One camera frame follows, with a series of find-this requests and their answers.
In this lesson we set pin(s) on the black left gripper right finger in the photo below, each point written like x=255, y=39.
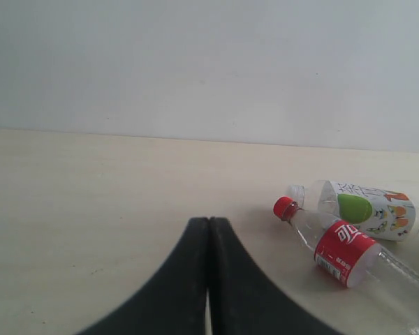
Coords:
x=242, y=299

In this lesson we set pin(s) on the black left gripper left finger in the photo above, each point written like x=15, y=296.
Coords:
x=173, y=300

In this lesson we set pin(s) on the clear cola bottle red label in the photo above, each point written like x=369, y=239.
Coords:
x=357, y=261

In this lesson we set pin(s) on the clear tea bottle white label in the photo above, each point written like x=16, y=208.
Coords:
x=382, y=214

